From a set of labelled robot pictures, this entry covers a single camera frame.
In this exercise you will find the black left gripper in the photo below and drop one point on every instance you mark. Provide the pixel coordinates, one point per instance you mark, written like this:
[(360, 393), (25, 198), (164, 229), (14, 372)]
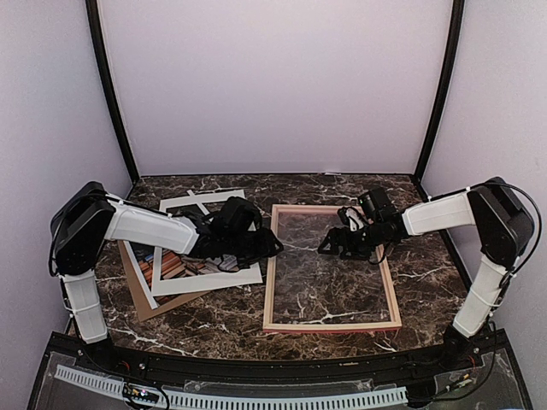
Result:
[(263, 248)]

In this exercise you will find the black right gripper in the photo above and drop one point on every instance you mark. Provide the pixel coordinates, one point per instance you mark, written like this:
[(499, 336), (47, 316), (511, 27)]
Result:
[(334, 235)]

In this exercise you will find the white photo mat board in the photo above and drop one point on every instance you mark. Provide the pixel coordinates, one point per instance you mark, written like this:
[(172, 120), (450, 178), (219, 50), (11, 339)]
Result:
[(202, 282)]

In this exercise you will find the clear acrylic sheet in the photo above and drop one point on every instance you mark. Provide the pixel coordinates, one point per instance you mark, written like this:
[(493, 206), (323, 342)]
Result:
[(329, 273)]

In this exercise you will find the pink wooden picture frame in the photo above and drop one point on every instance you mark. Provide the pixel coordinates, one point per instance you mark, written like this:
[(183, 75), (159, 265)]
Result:
[(269, 299)]

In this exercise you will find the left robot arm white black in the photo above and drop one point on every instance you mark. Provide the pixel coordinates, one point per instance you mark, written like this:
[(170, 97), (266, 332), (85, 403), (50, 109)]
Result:
[(93, 217)]

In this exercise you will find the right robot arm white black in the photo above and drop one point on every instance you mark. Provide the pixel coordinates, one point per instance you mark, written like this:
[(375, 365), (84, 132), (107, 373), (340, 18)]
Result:
[(504, 225)]

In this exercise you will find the brown cardboard backing board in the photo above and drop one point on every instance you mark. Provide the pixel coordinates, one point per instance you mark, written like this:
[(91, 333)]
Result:
[(146, 305)]

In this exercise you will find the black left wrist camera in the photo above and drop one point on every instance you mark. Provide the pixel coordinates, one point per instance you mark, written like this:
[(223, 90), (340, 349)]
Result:
[(236, 216)]

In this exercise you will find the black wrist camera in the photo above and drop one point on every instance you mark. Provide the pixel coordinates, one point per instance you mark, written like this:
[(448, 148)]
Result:
[(376, 205), (236, 216)]

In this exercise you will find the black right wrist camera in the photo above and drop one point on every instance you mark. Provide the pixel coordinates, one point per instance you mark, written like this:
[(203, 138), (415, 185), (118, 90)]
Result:
[(376, 205)]

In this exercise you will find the white slotted cable duct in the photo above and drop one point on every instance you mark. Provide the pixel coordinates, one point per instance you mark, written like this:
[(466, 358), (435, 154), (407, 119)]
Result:
[(176, 399)]

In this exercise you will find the black front table rail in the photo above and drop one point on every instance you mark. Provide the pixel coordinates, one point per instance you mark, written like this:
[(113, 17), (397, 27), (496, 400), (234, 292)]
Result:
[(407, 367)]

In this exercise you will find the black right corner post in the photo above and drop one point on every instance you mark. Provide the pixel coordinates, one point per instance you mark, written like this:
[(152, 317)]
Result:
[(444, 80)]

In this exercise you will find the black corner post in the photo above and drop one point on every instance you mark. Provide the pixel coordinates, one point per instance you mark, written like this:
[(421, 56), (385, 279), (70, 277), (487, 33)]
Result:
[(107, 83), (444, 80)]

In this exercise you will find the black left corner post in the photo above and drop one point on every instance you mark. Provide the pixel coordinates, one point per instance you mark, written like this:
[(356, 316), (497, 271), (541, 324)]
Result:
[(107, 83)]

